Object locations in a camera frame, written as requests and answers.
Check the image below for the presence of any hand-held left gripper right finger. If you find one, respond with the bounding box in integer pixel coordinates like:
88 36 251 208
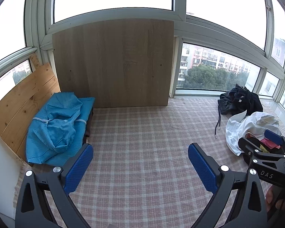
188 143 268 228

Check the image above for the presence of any pink plaid tablecloth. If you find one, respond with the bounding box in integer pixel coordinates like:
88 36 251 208
13 96 285 228

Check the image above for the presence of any white garment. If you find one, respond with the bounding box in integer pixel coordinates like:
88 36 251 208
225 111 282 157

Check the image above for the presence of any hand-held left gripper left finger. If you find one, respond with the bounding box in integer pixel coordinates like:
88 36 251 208
15 143 94 228

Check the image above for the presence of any large wood grain panel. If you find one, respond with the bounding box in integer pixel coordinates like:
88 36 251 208
52 18 175 109

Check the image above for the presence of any black garment with yellow print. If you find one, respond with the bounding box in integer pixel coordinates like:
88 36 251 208
228 84 264 117

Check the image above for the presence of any blue striped work coat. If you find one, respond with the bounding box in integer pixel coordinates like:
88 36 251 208
26 97 96 167
33 92 84 157

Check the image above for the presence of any person's right hand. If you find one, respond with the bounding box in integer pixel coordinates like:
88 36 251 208
266 186 285 209

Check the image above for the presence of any red cloth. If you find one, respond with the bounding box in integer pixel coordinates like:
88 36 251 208
246 133 282 150

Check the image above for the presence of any white window frame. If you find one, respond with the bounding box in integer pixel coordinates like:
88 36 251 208
0 0 285 120

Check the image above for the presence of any brown folded garment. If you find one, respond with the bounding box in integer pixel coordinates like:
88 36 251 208
85 108 95 139

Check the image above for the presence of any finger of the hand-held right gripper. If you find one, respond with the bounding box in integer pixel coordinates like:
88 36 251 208
238 136 285 164
264 129 285 148

